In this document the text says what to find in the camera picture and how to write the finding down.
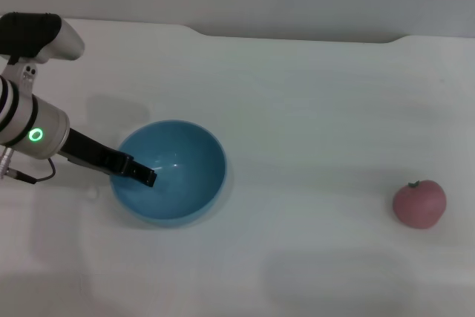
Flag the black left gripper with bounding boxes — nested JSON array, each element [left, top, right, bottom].
[[57, 128, 157, 187]]

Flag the pink peach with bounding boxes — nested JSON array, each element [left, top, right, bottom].
[[392, 179, 448, 229]]

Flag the blue bowl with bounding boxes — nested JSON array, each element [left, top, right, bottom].
[[110, 120, 227, 228]]

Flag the thin black left wrist cable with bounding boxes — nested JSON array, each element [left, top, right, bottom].
[[14, 157, 56, 185]]

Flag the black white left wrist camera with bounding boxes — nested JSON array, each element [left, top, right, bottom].
[[0, 12, 85, 65]]

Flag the silver left camera bracket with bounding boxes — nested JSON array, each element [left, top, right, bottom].
[[0, 57, 38, 92]]

